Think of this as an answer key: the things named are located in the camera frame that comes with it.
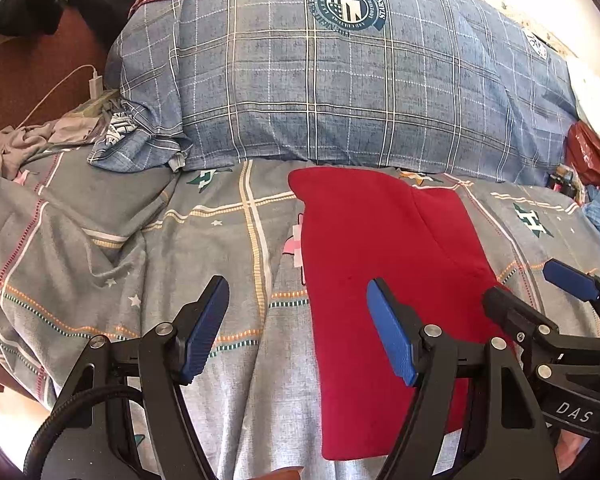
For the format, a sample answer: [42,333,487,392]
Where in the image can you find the grey crumpled cloth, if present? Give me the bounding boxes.
[0,120,101,186]

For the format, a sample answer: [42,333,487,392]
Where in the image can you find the white charger plug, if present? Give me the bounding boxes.
[87,67,106,103]

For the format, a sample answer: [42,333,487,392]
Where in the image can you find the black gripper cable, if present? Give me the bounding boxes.
[22,385,146,480]

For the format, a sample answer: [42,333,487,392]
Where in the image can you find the black clothes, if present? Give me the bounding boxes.
[0,0,141,56]

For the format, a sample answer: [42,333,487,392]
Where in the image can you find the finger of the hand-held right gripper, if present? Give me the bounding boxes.
[542,259,600,338]
[481,285,600,368]

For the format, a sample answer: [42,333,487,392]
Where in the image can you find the white cloth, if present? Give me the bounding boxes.
[565,55,600,156]

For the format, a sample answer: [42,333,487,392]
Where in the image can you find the blue plaid pillow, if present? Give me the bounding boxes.
[87,0,581,183]

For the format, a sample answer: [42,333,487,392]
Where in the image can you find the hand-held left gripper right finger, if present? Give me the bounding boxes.
[366,277,561,480]

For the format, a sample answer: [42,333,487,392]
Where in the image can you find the brown wooden headboard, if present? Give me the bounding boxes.
[0,7,111,146]

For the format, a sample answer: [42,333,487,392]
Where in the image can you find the red knit garment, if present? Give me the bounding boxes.
[287,167,513,462]

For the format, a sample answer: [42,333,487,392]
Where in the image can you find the white charger cable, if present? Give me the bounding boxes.
[15,64,97,131]

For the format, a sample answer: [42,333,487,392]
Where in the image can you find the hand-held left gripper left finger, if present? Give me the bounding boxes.
[50,275,231,480]

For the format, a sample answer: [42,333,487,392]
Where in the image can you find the red plastic bag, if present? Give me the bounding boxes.
[565,120,600,186]

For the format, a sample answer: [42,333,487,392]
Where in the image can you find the grey power strip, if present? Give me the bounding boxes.
[75,89,122,117]

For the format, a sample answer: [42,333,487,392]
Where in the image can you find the grey star print bedsheet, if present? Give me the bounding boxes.
[0,152,600,480]

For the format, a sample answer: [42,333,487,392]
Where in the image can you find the multicolour patterned object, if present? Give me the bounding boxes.
[550,165,578,198]

